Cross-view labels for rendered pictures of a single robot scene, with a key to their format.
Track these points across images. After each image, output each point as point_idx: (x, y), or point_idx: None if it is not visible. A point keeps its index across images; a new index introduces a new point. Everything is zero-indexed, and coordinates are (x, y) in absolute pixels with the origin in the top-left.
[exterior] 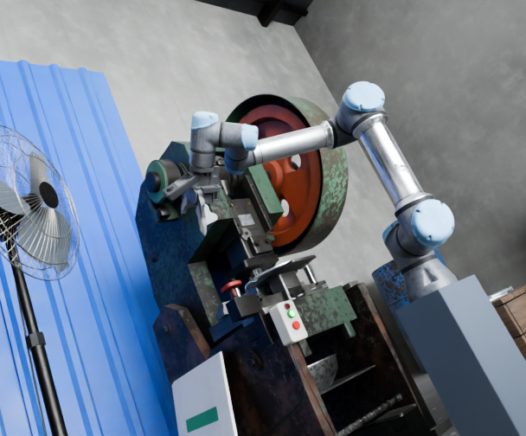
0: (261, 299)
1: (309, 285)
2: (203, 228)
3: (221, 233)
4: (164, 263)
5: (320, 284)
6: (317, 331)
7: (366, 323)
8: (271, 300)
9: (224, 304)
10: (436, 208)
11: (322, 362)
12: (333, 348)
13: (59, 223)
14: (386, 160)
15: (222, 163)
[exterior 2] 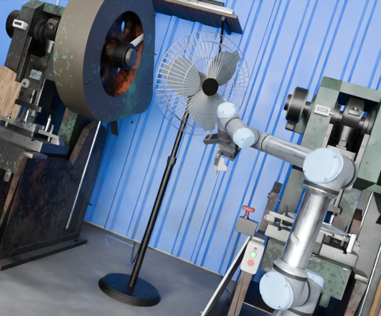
0: (281, 230)
1: (335, 249)
2: (214, 170)
3: None
4: None
5: (349, 256)
6: None
7: (343, 310)
8: (287, 235)
9: (270, 212)
10: (279, 284)
11: None
12: (335, 301)
13: (218, 103)
14: (294, 224)
15: (352, 113)
